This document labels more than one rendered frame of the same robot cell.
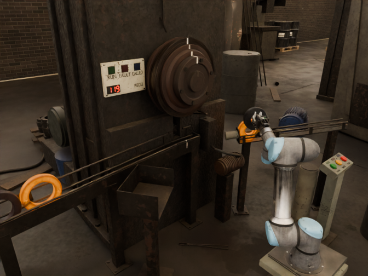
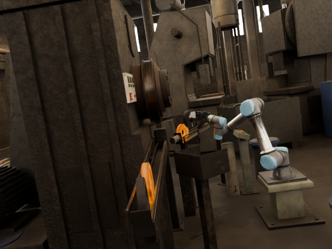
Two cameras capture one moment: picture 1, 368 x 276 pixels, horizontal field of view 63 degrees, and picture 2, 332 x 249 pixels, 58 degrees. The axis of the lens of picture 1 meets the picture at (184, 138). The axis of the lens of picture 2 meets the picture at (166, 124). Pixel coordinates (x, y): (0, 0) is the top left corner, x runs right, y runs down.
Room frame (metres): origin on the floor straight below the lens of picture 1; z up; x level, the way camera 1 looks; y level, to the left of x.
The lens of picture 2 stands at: (0.16, 1.56, 1.09)
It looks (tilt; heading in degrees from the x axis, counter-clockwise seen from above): 6 degrees down; 315
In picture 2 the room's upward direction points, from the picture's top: 9 degrees counter-clockwise
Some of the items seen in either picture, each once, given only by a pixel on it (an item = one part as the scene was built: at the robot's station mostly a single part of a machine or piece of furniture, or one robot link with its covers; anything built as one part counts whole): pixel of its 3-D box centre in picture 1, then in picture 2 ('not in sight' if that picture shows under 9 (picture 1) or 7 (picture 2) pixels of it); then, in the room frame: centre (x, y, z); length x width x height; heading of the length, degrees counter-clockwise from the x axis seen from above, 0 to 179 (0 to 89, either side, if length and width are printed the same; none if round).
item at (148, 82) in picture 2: (183, 78); (152, 90); (1.79, 0.01, 1.11); 0.47 x 0.06 x 0.47; 131
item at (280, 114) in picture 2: not in sight; (256, 124); (2.44, -2.68, 0.39); 1.03 x 0.83 x 0.77; 56
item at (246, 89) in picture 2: not in sight; (262, 104); (3.11, -4.29, 0.55); 1.10 x 0.53 x 1.10; 151
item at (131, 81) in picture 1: (124, 77); (130, 88); (1.65, 0.33, 1.15); 0.26 x 0.02 x 0.18; 131
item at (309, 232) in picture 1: (307, 234); (279, 155); (1.16, -0.61, 0.49); 0.13 x 0.12 x 0.14; 86
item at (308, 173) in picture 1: (303, 198); (230, 169); (1.78, -0.86, 0.26); 0.12 x 0.12 x 0.52
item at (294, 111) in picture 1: (294, 121); not in sight; (3.59, -1.41, 0.17); 0.57 x 0.31 x 0.34; 151
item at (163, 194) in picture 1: (149, 235); (207, 207); (1.28, 0.18, 0.36); 0.26 x 0.20 x 0.72; 166
